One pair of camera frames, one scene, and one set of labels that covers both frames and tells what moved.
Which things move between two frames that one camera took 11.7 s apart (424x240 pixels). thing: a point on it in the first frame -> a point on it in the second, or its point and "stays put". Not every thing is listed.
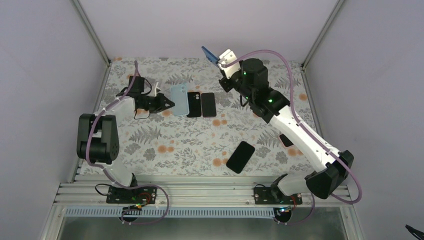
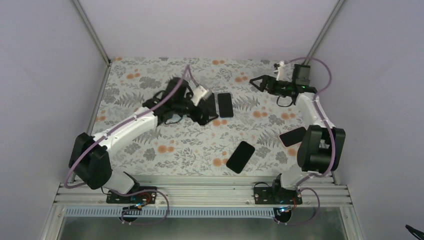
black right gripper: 223,83 -> 269,79
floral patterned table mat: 207,131 stays put
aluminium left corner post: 90,32 stays put
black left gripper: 160,105 -> 203,120
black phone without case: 240,157 stays put
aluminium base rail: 184,190 stays put
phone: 209,56 -> 225,105
